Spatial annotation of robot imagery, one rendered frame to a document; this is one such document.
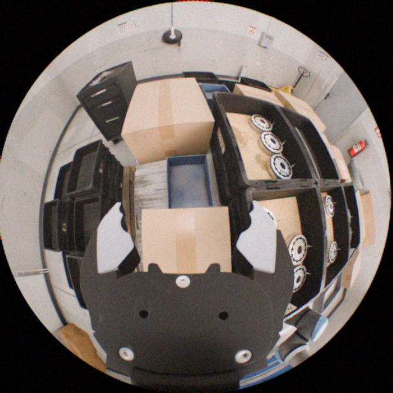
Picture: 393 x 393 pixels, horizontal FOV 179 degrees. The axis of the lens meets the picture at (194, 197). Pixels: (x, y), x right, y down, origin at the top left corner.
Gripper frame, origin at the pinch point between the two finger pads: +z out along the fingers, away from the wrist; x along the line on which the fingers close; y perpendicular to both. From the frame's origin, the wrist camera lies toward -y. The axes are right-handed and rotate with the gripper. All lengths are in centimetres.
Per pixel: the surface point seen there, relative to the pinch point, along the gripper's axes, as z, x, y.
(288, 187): 12.1, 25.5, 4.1
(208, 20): 191, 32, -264
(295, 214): 14.8, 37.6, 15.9
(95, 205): 55, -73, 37
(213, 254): 6.5, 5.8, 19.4
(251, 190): 11.2, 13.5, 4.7
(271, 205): 17.3, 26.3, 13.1
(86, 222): 45, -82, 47
